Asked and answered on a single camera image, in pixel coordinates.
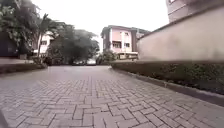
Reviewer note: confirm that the green bush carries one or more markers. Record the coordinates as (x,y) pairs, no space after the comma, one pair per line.
(106,56)

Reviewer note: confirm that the white vehicle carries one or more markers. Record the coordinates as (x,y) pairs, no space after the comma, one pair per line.
(91,62)

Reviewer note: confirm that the pink multi-storey building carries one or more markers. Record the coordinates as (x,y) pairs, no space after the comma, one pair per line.
(116,38)

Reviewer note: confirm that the grey brick paved road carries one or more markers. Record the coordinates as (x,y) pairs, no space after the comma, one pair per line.
(100,100)

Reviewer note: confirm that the large dark green tree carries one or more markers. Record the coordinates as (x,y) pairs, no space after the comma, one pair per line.
(73,43)

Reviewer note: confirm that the white building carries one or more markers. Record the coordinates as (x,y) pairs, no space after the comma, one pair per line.
(45,42)

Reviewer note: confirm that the low green hedge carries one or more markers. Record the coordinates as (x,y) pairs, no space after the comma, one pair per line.
(186,75)

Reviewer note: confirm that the grey stone kerb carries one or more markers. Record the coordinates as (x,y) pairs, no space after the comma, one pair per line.
(186,90)

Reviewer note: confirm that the palm tree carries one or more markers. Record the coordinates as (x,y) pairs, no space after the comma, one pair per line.
(43,24)

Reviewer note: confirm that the pale pink building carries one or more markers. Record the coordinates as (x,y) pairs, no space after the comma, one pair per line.
(180,8)

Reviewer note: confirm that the low dark hedge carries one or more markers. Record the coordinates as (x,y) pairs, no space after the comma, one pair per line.
(20,68)

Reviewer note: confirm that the group of tall trees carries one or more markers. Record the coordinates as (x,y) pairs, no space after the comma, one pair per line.
(16,23)

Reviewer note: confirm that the beige boundary wall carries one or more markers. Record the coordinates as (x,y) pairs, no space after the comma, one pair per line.
(186,40)

